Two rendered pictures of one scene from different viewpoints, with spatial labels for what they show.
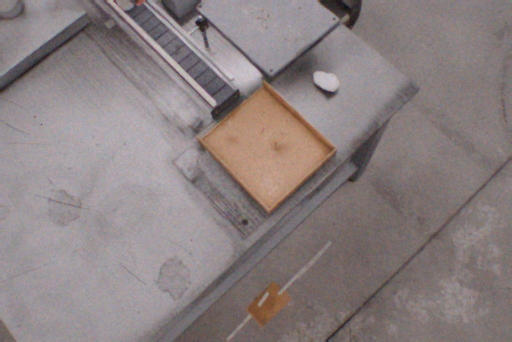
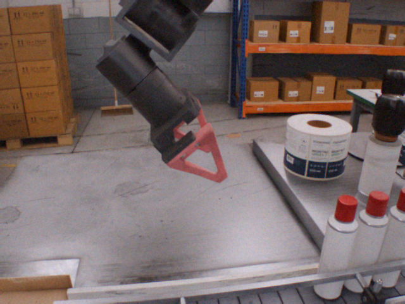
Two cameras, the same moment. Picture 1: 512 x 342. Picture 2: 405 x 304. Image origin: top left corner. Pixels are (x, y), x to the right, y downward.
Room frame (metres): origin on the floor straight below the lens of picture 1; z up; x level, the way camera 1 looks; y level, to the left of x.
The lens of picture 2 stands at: (1.06, -0.15, 1.38)
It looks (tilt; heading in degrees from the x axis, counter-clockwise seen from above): 24 degrees down; 119
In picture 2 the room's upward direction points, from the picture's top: straight up
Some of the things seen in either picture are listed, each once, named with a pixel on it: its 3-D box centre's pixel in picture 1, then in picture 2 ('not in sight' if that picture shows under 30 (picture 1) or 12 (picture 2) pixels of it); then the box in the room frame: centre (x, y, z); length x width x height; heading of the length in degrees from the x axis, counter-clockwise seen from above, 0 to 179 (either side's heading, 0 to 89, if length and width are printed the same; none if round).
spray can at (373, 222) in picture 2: not in sight; (366, 243); (1.09, 0.42, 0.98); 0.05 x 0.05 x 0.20
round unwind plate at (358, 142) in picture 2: not in sight; (381, 148); (1.08, 1.17, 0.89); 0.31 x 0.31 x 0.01
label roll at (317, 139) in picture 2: not in sight; (316, 145); (0.89, 0.91, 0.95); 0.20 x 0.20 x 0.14
